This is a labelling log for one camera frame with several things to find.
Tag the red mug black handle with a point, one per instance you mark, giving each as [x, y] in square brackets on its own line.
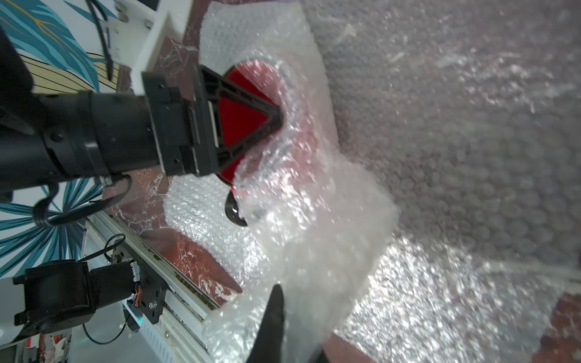
[237, 123]

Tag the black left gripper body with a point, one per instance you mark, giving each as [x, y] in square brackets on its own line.
[180, 129]

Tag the aluminium front frame rail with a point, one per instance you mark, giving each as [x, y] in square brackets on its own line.
[171, 308]

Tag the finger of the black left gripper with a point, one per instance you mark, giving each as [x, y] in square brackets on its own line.
[213, 87]

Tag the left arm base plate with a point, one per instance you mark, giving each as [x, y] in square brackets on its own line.
[153, 293]

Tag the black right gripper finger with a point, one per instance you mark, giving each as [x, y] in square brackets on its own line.
[267, 346]

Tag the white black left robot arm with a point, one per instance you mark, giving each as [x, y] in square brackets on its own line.
[50, 139]

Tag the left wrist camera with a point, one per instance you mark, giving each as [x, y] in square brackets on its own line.
[138, 31]

